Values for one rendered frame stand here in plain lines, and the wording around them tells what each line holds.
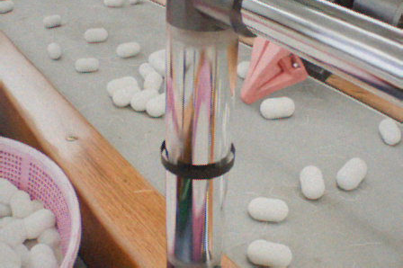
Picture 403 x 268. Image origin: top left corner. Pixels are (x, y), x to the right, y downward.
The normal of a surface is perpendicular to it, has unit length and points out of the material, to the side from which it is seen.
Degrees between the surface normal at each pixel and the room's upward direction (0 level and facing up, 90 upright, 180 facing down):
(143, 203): 0
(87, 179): 1
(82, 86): 0
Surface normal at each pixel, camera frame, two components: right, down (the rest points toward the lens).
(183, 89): -0.45, 0.43
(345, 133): 0.04, -0.87
